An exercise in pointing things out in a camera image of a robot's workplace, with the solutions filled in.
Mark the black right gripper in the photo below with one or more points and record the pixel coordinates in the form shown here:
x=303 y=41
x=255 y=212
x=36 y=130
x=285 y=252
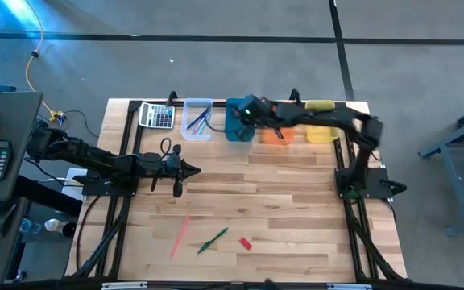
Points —
x=254 y=110

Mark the red eraser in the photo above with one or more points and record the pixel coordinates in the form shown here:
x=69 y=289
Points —
x=245 y=243

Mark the pink pencil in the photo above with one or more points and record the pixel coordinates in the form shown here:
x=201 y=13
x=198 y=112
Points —
x=180 y=235

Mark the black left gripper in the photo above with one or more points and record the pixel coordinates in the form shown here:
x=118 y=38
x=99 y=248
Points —
x=171 y=169

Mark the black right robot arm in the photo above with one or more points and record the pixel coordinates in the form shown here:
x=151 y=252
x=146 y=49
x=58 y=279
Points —
x=324 y=117

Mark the yellow plastic bin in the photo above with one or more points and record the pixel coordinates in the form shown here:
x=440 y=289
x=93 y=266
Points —
x=320 y=135

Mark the teal plastic bin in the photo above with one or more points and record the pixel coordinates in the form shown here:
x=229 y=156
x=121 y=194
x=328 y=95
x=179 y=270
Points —
x=232 y=133

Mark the orange plastic bin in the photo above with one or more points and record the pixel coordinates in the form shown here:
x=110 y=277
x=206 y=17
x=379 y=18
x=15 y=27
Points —
x=270 y=139

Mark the clear plastic bin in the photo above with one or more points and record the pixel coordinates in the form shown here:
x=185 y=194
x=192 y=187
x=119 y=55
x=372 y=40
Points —
x=185 y=105

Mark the lilac pen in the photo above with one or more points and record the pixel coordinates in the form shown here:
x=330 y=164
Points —
x=204 y=121

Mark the grey side desk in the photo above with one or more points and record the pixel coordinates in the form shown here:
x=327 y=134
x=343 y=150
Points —
x=14 y=113

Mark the black aluminium table frame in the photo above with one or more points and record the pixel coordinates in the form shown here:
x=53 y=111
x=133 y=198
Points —
x=218 y=103

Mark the yellow plug connector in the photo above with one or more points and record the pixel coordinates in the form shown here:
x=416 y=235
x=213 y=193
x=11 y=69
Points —
x=56 y=117

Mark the turquoise pen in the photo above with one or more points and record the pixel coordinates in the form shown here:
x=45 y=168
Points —
x=203 y=130

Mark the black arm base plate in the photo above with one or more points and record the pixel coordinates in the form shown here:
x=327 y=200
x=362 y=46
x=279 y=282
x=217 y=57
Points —
x=95 y=191
x=383 y=177

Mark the green ballpoint pen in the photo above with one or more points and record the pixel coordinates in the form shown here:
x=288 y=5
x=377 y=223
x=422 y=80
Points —
x=212 y=241

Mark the white bottle black cap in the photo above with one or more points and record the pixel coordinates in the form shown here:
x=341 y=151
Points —
x=55 y=225

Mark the white desk calculator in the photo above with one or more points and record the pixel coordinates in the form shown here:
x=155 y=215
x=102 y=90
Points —
x=155 y=117

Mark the blue pen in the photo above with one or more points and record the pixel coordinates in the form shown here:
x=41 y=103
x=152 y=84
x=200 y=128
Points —
x=200 y=118

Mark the clear water bottle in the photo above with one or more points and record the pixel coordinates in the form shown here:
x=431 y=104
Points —
x=30 y=226

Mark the white paper sheet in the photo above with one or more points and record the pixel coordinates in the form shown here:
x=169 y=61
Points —
x=70 y=174

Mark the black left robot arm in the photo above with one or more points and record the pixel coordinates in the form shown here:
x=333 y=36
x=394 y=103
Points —
x=95 y=159

